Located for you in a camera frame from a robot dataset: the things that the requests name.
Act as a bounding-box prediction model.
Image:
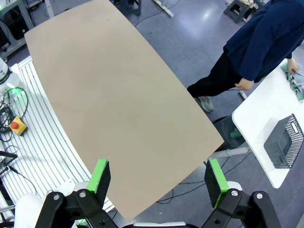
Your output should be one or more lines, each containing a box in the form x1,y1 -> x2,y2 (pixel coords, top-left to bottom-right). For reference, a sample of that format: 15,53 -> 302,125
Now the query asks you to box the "black cable bundle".
0,87 -> 29,143

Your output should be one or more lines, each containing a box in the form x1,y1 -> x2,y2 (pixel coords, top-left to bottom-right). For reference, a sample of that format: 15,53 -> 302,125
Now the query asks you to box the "white slotted base plate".
0,56 -> 117,228

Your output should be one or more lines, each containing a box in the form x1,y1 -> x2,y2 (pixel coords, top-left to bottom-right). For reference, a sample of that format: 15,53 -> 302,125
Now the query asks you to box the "person's right hand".
237,77 -> 255,92

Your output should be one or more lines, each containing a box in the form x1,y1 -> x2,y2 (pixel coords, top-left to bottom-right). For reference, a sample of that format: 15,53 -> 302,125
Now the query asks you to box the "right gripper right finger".
201,158 -> 282,228

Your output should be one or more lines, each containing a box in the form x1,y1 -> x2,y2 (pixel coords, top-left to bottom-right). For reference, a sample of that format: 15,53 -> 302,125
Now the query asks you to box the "grey metal equipment frame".
0,0 -> 34,61

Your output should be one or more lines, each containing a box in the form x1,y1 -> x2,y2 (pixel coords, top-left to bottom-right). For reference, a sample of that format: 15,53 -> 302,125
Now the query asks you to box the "green towel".
281,62 -> 304,103

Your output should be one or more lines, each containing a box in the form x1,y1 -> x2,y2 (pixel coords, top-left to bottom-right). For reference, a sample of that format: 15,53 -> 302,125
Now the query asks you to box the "grey plastic stool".
223,0 -> 254,24

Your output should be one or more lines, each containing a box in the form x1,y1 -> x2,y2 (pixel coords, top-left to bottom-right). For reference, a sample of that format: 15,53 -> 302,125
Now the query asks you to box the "person in navy jacket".
187,0 -> 304,113

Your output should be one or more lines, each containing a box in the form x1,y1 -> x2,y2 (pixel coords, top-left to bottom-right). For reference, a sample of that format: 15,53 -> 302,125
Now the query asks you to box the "thin black floor cable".
155,152 -> 251,205

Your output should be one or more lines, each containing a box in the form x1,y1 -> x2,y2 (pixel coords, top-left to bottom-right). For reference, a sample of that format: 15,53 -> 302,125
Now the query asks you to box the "white desk foot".
152,0 -> 174,18

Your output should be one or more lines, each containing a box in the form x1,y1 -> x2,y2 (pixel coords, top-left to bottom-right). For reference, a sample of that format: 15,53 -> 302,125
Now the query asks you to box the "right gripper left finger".
35,158 -> 119,228

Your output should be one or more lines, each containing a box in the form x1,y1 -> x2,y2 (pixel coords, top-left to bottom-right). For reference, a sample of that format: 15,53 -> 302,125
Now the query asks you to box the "black perforated basket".
263,113 -> 304,170

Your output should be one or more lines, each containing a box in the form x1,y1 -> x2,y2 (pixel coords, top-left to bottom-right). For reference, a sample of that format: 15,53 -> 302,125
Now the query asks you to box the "white table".
209,58 -> 304,189

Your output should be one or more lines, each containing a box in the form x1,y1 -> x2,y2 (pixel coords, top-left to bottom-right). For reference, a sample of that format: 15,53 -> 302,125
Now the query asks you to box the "person's left hand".
285,59 -> 299,72

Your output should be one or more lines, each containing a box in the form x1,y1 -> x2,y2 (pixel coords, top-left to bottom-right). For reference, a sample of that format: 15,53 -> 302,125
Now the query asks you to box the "yellow emergency stop box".
9,115 -> 28,137

